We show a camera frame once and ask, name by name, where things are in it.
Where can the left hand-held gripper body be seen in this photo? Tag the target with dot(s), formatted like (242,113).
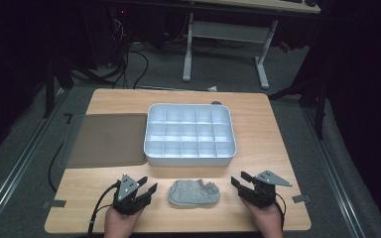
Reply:
(125,188)

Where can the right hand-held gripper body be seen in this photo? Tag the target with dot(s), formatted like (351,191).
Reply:
(261,193)

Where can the grey sock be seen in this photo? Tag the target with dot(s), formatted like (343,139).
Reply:
(191,194)

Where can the person's right hand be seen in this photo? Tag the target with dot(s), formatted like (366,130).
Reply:
(268,221)

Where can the person's left hand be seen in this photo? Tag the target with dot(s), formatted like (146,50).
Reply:
(120,224)

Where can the grey tape piece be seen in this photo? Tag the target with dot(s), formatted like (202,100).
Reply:
(54,204)
(301,198)

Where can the translucent brown box lid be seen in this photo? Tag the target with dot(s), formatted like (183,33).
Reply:
(109,140)

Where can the white divided storage box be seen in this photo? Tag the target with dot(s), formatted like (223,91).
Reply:
(190,134)

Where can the small dark round object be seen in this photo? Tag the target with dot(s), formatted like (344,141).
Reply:
(216,102)

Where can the small white paper scrap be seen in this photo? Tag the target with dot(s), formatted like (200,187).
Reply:
(212,88)

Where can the black metal stand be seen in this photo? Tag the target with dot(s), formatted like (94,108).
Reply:
(317,99)
(49,89)

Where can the white-framed desk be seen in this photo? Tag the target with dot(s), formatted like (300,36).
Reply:
(228,31)

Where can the metal floor rail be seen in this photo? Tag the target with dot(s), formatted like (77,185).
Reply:
(16,165)
(334,172)

